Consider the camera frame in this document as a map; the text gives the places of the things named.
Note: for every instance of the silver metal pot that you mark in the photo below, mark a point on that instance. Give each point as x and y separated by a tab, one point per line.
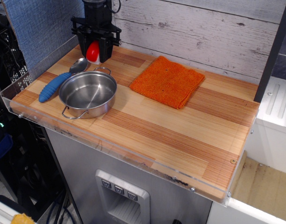
88	94

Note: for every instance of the blue fabric panel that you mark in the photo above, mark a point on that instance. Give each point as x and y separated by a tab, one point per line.
43	30

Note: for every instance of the blue handled metal spoon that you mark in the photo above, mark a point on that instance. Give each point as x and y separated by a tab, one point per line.
49	89

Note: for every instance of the orange knitted cloth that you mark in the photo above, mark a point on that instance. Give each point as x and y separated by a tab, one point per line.
167	82

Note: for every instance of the clear acrylic table guard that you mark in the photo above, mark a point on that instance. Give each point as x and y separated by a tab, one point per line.
197	147

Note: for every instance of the red and white toy sushi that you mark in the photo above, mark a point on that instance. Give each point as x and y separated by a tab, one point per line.
93	53

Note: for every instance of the silver toy fridge cabinet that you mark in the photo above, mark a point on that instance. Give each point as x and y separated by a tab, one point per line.
107	190

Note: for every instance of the black plastic crates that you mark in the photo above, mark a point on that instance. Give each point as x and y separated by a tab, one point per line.
13	70

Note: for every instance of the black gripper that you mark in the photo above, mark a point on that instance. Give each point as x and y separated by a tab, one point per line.
97	25

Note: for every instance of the black vertical post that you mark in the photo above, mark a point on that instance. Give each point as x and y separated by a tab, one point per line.
267	73

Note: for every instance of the white toy sink unit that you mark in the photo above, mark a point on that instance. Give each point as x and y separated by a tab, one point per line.
259	194

